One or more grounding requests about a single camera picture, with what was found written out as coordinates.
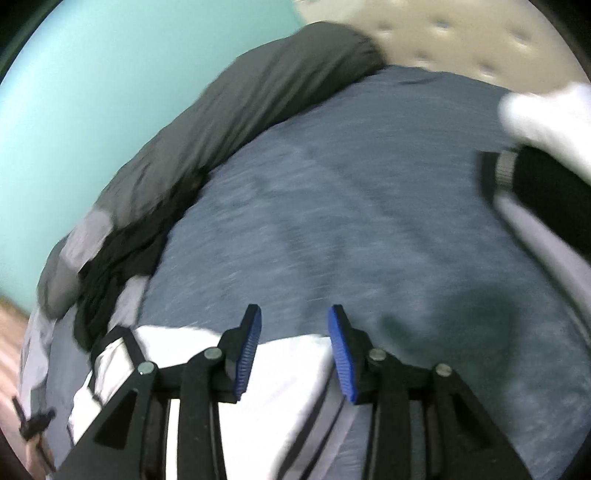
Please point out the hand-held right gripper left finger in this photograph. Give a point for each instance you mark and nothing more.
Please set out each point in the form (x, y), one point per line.
(247, 355)

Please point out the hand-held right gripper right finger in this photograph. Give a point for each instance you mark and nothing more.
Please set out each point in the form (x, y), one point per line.
(341, 355)

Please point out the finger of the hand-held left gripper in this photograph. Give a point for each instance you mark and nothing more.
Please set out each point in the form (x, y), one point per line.
(34, 422)

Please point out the white polo shirt black trim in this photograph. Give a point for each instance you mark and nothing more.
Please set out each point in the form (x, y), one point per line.
(277, 369)

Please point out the light grey blanket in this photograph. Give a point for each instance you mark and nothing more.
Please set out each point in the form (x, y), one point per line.
(34, 360)

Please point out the light grey garment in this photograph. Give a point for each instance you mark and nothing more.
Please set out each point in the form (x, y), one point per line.
(131, 300)

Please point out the grey cloth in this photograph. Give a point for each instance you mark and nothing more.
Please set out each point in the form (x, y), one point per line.
(85, 240)

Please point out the dark grey rolled duvet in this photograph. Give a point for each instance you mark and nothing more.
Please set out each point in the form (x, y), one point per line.
(254, 101)

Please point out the folded black and white garment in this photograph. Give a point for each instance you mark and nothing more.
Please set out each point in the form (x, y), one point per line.
(545, 184)

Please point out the cream tufted headboard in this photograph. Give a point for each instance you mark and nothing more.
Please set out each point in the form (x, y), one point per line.
(461, 37)

